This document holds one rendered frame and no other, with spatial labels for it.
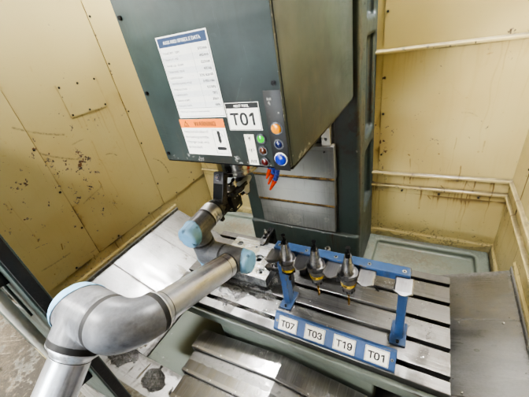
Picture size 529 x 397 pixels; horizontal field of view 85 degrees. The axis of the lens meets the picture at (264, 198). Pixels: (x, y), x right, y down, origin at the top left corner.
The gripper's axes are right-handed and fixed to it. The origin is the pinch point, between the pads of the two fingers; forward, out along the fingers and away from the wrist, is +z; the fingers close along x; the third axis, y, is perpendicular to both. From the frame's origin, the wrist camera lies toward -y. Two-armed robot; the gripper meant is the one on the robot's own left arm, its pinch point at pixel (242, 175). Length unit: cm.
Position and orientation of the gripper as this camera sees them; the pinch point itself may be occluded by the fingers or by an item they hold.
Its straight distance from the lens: 112.5
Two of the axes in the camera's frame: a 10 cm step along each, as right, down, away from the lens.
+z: 4.5, -5.7, 6.9
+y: 1.9, 8.1, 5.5
